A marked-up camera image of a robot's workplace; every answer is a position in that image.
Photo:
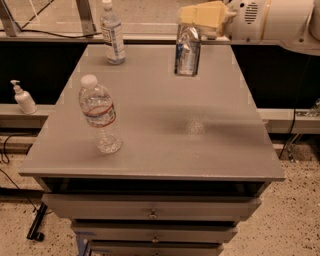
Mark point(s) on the bottom grey drawer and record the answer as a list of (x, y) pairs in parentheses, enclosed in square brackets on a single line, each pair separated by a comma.
[(159, 249)]

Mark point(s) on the top grey drawer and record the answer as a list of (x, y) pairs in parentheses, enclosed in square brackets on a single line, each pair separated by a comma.
[(152, 208)]

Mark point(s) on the silver blue redbull can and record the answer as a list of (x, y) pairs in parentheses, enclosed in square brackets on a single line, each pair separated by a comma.
[(188, 46)]

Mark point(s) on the white pump lotion bottle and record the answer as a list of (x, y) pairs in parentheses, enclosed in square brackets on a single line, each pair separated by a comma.
[(23, 98)]

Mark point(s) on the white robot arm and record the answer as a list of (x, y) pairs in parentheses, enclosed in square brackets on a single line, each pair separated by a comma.
[(291, 24)]

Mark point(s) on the water bottle blue white label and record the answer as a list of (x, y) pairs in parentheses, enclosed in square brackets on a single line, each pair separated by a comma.
[(111, 28)]

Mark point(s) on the middle grey drawer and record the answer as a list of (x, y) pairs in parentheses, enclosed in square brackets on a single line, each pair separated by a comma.
[(155, 232)]

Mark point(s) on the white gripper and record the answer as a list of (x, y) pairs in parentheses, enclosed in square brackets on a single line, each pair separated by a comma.
[(246, 19)]

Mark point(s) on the grey drawer cabinet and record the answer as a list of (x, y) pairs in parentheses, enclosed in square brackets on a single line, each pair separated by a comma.
[(182, 136)]

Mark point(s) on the grey drawer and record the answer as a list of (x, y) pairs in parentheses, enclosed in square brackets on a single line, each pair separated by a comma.
[(159, 249), (152, 208), (155, 232)]

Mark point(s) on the clear water bottle red label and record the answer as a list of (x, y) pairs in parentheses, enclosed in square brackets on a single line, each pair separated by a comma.
[(97, 106)]

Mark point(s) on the grey metal railing frame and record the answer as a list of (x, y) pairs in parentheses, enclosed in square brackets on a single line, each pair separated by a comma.
[(80, 18)]

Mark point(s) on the black metal foot bracket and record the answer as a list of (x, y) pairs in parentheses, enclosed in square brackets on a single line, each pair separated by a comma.
[(34, 233)]

